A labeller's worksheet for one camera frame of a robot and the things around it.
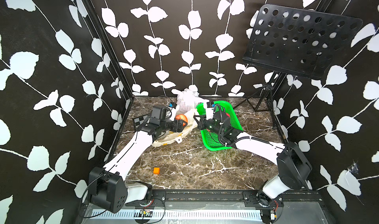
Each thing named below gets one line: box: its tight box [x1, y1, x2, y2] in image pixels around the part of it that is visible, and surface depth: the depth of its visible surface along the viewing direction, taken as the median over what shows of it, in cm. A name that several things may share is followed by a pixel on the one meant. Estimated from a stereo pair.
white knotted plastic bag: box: [171, 84, 210, 117], surface depth 109 cm
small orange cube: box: [152, 167, 161, 175], surface depth 83 cm
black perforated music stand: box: [232, 3, 364, 145], surface depth 65 cm
